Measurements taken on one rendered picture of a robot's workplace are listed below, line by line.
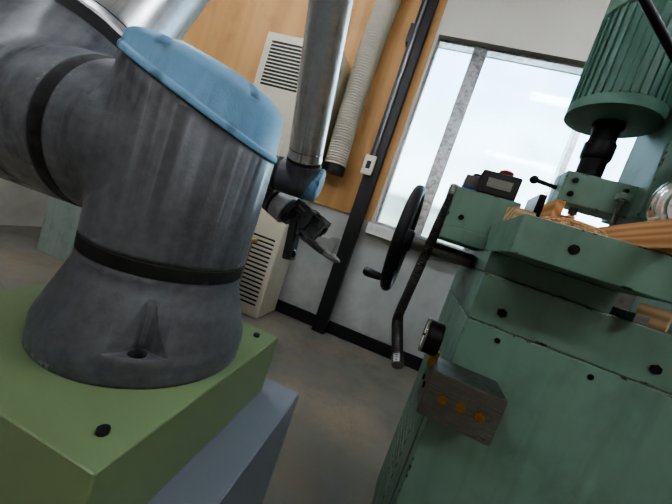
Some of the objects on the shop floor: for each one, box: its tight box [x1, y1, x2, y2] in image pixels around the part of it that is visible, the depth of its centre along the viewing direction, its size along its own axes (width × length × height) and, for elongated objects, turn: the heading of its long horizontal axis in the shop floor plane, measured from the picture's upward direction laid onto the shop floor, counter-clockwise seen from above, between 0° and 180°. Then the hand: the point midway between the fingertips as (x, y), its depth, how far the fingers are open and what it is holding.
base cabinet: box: [372, 289, 672, 504], centre depth 75 cm, size 45×58×71 cm
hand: (334, 261), depth 88 cm, fingers closed
